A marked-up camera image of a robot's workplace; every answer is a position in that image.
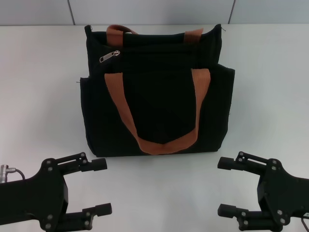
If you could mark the silver zipper pull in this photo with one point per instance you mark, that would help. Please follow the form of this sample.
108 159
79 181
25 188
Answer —
108 56

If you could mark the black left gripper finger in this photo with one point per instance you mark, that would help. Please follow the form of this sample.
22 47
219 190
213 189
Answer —
96 164
101 209

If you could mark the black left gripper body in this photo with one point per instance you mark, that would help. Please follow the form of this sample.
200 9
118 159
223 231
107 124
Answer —
36 198

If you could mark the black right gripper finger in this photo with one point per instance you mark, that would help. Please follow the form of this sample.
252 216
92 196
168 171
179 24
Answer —
227 210
227 163

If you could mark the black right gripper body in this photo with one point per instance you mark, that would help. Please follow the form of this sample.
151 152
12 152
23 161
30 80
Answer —
282 193

